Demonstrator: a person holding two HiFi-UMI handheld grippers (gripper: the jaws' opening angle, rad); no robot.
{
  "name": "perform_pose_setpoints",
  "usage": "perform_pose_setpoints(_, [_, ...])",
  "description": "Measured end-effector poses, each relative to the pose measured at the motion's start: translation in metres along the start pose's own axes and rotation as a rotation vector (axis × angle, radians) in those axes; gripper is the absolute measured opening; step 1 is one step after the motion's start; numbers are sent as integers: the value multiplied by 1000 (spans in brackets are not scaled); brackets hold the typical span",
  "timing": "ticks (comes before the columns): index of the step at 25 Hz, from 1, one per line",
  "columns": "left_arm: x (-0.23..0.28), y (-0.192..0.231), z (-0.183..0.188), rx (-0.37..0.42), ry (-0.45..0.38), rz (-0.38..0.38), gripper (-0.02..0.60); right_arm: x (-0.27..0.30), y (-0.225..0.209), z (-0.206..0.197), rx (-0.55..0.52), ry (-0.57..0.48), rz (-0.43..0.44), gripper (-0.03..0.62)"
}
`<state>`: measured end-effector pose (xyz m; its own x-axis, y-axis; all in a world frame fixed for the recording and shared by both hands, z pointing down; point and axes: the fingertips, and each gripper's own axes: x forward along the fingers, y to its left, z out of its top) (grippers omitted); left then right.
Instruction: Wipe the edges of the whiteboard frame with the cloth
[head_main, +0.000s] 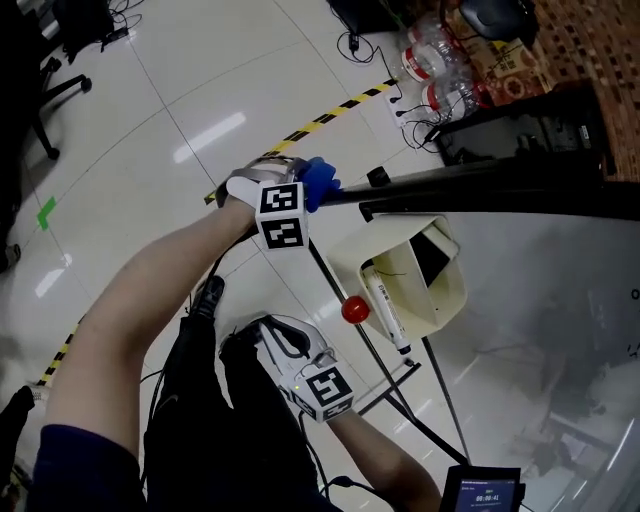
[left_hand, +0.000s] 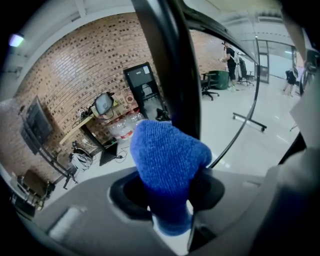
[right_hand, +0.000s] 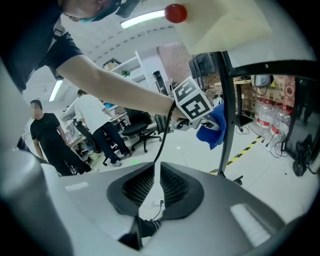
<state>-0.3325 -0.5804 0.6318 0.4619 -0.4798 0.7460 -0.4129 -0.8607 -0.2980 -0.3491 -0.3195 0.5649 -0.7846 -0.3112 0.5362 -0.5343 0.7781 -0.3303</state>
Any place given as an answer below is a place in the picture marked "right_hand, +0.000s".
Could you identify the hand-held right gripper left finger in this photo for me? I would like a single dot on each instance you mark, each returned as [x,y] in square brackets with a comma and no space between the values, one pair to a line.
[82,200]

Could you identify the small green plant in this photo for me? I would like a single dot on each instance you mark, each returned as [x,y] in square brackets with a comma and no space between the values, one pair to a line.
[125,73]

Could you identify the person's left forearm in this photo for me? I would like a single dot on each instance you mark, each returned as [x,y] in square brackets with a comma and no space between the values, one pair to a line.
[112,87]

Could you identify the cream holder with red knob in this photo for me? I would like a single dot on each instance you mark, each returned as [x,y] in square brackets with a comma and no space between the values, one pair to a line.
[212,30]

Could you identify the ceiling tube light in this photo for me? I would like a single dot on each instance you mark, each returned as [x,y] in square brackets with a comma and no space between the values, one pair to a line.
[55,90]
[142,19]

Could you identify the blue cloth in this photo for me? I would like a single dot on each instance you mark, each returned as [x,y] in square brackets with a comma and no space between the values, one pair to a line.
[215,135]

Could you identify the black office chair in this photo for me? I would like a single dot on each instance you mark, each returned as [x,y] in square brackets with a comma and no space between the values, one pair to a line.
[135,130]

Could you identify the person's navy shirt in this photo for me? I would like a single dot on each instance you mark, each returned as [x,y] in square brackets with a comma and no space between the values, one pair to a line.
[37,45]

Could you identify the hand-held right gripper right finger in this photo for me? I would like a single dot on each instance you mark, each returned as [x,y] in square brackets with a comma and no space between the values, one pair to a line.
[225,212]

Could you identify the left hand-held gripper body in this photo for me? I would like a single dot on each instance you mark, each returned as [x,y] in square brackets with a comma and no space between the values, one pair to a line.
[192,100]

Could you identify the person's head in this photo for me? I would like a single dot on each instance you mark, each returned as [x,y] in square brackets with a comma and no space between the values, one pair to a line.
[82,10]

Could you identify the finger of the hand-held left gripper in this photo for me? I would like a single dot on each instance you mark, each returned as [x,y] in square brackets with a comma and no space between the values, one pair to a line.
[210,123]

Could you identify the black floor bag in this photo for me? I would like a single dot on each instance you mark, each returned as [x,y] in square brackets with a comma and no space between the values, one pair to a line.
[302,160]

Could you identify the stack of water bottles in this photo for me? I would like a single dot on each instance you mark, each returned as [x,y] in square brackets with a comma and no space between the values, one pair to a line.
[265,117]

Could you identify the stack of cardboard boxes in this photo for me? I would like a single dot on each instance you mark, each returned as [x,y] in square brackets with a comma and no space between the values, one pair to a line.
[282,90]

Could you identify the black television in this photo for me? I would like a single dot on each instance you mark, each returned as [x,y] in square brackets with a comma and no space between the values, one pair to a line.
[203,63]

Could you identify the white shelving rack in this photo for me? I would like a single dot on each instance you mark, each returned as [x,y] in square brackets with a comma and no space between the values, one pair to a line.
[140,70]

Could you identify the black head-mounted camera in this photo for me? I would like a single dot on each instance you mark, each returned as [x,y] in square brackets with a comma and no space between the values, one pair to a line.
[127,8]

